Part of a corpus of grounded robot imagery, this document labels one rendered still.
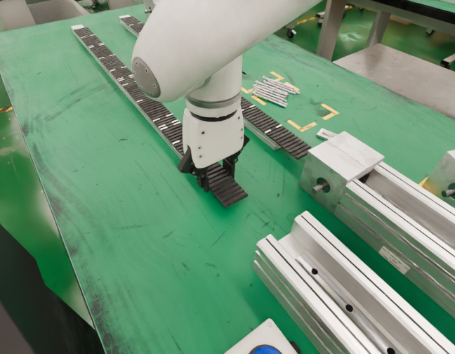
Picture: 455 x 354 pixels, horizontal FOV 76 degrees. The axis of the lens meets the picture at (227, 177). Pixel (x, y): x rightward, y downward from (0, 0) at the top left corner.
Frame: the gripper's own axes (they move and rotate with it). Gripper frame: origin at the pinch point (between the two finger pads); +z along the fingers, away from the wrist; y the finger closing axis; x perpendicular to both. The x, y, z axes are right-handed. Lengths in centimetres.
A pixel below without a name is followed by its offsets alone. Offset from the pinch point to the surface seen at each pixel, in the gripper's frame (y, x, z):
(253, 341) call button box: 12.5, 27.0, -2.0
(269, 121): -20.1, -7.7, 0.6
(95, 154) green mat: 17.1, -24.0, 3.9
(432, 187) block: -33.6, 25.2, 2.3
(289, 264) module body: 3.4, 23.0, -4.5
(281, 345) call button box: 10.0, 29.2, -2.0
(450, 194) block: -30.5, 28.5, -1.1
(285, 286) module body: 5.0, 24.4, -2.2
